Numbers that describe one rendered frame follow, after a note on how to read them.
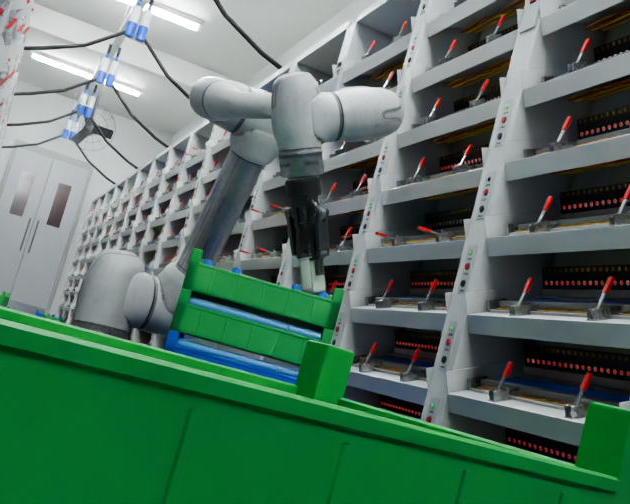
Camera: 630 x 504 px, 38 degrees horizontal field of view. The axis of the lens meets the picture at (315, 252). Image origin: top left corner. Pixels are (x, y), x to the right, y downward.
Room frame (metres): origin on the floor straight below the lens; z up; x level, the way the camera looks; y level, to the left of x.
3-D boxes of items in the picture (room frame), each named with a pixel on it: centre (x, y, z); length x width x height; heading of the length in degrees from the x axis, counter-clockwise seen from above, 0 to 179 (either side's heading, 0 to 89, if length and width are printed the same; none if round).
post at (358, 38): (3.52, 0.00, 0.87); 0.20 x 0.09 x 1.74; 109
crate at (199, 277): (1.82, 0.08, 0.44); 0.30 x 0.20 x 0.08; 94
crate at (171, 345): (1.82, 0.08, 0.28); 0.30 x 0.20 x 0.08; 94
